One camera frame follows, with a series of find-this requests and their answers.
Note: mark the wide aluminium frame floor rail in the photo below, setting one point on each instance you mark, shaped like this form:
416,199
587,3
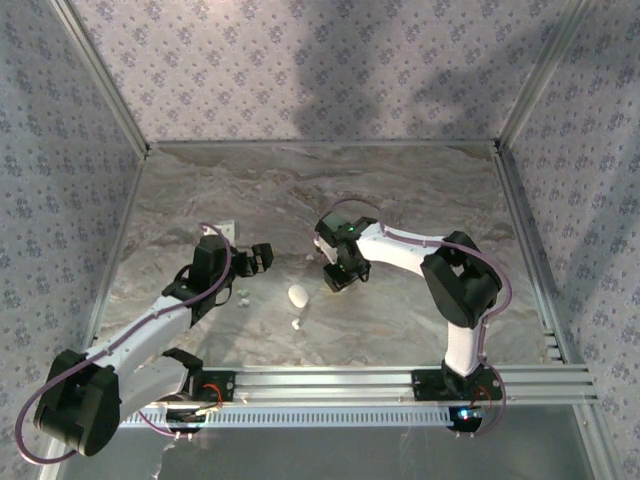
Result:
531,260

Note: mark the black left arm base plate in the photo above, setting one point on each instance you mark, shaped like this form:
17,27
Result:
226,386

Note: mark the white earbud charging case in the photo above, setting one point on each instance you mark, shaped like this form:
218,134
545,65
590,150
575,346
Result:
298,296

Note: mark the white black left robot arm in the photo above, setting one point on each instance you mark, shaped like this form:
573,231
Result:
145,330

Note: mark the aluminium frame post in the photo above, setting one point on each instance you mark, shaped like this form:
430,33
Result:
104,75
597,445
542,75
50,470

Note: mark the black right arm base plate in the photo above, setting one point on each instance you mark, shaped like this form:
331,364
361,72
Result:
425,385

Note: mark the grey metal panel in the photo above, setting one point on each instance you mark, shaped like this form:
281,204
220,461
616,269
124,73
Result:
325,455

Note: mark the white paper scrap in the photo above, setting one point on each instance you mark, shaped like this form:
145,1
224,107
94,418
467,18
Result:
161,465

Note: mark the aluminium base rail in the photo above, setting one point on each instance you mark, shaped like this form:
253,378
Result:
325,382

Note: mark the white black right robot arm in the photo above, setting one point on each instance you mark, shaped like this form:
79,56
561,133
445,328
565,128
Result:
400,250

